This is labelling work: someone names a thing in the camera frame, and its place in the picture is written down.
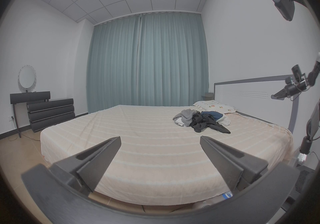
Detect blue-green curtain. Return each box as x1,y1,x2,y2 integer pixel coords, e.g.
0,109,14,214
86,11,209,115

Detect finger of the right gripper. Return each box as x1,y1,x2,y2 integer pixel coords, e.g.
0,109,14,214
271,87,292,100

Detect pile of clothes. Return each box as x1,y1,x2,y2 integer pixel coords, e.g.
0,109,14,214
172,109,232,134

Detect white printed pillow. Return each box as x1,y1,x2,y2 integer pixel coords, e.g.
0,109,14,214
192,100,237,114

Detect black dressing table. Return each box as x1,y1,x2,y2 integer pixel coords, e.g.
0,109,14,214
9,91,51,138

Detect bed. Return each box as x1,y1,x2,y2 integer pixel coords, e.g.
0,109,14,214
40,74,300,206

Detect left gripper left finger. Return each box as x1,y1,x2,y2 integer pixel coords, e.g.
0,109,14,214
49,136,122,196

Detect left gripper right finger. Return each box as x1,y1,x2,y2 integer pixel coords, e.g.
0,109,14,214
199,135,269,192

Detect round white-framed mirror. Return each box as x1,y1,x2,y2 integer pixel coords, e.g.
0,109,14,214
18,65,37,93

